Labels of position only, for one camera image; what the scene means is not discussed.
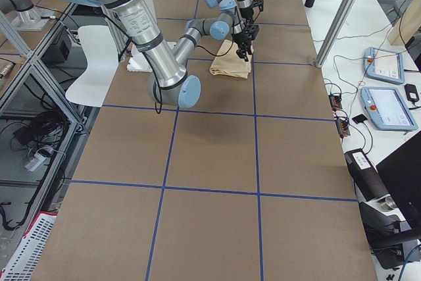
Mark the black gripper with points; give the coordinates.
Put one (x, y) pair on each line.
(247, 15)
(239, 36)

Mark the cream long-sleeve printed shirt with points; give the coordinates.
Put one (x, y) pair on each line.
(228, 63)

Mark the far teach pendant tablet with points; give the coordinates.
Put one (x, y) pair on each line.
(384, 65)

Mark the teach pendant tablet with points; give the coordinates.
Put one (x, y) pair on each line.
(384, 65)
(387, 110)

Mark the near teach pendant tablet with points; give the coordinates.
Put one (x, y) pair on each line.
(387, 110)

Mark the white plastic chair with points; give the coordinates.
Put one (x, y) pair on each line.
(91, 87)

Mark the black box white label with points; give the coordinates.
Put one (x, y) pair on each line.
(365, 175)

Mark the black monitor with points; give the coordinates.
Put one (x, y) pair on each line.
(400, 174)

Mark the white plastic basket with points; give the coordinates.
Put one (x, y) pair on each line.
(28, 253)

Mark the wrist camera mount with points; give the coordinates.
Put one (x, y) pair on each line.
(251, 31)
(259, 4)

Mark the aluminium frame post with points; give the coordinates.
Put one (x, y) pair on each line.
(333, 31)

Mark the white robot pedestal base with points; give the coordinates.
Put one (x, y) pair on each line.
(137, 62)

